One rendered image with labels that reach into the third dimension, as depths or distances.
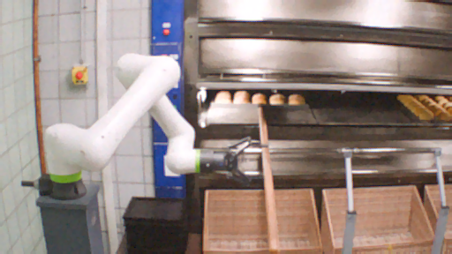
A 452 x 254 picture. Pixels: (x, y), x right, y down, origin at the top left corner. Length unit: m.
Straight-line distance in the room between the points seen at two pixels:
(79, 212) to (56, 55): 1.26
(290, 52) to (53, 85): 1.25
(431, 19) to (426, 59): 0.22
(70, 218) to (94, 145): 0.31
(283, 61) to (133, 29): 0.76
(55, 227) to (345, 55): 1.69
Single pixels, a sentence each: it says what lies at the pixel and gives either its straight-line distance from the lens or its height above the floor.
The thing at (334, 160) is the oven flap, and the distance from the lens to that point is 3.01.
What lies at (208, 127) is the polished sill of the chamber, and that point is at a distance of 2.94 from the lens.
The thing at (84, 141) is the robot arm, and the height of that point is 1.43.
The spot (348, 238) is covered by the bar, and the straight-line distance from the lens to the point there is 2.53.
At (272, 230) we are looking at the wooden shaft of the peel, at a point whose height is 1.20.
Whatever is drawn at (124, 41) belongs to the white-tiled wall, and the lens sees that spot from 2.91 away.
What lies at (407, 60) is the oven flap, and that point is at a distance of 2.99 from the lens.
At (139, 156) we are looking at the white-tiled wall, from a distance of 3.02.
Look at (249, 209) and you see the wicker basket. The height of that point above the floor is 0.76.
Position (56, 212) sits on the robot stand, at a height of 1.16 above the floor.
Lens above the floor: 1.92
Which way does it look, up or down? 15 degrees down
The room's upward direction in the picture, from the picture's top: straight up
